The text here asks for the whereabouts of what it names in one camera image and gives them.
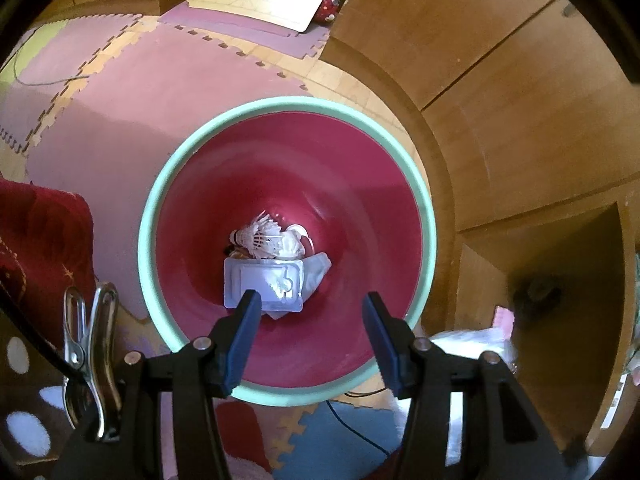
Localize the yellow green foam mat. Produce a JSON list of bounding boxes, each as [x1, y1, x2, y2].
[[0, 19, 68, 86]]

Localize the red bucket green rim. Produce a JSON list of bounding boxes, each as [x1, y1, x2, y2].
[[137, 96, 438, 407]]

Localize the clear plastic wrapper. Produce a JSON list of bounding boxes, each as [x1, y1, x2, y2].
[[429, 329, 521, 376]]

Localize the wooden wardrobe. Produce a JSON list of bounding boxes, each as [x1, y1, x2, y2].
[[320, 0, 640, 233]]

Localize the white shuttlecock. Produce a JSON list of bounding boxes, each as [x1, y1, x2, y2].
[[229, 210, 287, 262]]

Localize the dark red cloth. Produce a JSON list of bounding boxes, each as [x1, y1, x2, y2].
[[0, 179, 97, 321]]

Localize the thick black cable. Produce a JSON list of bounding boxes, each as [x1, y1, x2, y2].
[[0, 287, 96, 386]]

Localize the pink foam mat tiles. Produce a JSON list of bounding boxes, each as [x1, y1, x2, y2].
[[0, 2, 331, 321]]

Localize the white mask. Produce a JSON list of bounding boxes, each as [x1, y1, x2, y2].
[[280, 226, 307, 260]]

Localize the light blue face mask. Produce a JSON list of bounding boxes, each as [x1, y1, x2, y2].
[[265, 254, 333, 321]]

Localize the white packet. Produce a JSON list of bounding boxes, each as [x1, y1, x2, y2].
[[223, 257, 307, 314]]

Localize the thin black cable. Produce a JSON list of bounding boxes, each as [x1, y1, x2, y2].
[[12, 30, 93, 86], [324, 399, 398, 458]]

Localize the wooden corner desk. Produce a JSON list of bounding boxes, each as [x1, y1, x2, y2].
[[445, 172, 640, 458]]

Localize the blue foam mat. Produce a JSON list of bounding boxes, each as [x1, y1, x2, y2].
[[270, 400, 408, 480]]

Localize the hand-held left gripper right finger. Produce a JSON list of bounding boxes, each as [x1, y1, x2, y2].
[[362, 291, 576, 480]]

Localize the dark object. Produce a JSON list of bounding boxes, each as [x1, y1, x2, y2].
[[507, 271, 557, 318]]

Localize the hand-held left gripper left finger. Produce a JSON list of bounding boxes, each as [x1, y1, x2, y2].
[[50, 289, 263, 480]]

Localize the brown polka dot cloth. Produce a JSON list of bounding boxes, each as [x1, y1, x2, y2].
[[0, 305, 96, 480]]

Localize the metal spring clip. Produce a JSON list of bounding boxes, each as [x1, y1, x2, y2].
[[62, 282, 123, 443]]

